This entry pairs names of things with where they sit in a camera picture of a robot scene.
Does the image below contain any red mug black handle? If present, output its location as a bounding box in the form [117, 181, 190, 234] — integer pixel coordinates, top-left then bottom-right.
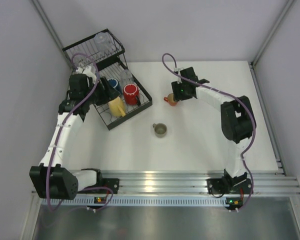
[123, 83, 141, 106]

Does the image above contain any orange small cup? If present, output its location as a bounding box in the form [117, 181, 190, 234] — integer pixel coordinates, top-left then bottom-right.
[163, 93, 178, 107]

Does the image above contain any aluminium mounting rail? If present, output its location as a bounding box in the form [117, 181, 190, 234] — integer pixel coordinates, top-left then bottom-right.
[31, 169, 300, 196]

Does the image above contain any dark blue mug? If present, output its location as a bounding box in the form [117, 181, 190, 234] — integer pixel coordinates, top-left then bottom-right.
[107, 78, 122, 94]

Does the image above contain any clear glass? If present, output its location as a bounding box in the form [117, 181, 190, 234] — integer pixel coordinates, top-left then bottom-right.
[93, 32, 113, 53]
[73, 54, 87, 68]
[119, 69, 134, 87]

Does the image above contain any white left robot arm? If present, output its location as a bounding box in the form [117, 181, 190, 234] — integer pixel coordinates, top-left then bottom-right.
[29, 73, 120, 200]

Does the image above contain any yellow mug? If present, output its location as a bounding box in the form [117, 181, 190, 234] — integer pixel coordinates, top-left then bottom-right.
[107, 96, 126, 118]

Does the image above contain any slotted cable duct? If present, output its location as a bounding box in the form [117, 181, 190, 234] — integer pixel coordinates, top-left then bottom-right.
[62, 195, 229, 207]

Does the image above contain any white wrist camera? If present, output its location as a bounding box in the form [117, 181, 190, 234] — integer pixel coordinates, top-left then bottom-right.
[173, 67, 184, 84]
[75, 65, 97, 78]

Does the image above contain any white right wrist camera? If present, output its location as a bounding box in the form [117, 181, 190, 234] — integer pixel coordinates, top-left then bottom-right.
[173, 67, 184, 84]

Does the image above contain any olive green small cup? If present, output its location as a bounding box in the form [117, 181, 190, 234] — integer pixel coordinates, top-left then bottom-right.
[152, 123, 168, 138]

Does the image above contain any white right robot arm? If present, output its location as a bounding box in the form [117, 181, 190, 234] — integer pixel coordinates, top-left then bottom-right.
[171, 67, 257, 198]

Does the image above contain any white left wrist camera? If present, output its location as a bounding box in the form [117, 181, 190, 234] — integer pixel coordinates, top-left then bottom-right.
[75, 65, 97, 78]

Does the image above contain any black wire dish rack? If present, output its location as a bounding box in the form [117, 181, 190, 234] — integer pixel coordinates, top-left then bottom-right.
[62, 29, 153, 130]

